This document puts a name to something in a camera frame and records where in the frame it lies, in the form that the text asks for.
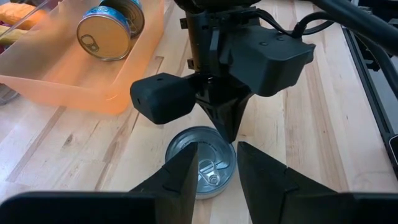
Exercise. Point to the silver can blue white label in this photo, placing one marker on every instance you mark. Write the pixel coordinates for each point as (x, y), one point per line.
(214, 161)

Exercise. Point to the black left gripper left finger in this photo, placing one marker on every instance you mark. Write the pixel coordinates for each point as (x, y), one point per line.
(180, 174)

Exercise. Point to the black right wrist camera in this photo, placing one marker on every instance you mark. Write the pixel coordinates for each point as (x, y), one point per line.
(273, 59)

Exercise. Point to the orange translucent plastic bin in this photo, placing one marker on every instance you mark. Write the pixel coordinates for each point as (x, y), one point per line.
(62, 81)

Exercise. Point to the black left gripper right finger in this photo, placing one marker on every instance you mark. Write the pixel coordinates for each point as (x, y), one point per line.
(267, 186)

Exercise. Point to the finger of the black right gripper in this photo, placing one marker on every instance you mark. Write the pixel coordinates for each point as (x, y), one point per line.
(219, 118)
(237, 112)

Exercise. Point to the black aluminium rig frame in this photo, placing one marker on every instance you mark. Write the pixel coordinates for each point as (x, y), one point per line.
(382, 102)

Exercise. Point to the red and blue label can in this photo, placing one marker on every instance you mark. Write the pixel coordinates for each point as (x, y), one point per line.
(102, 37)

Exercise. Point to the yellow toy banana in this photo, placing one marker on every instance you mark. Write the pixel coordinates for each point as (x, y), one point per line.
(7, 34)

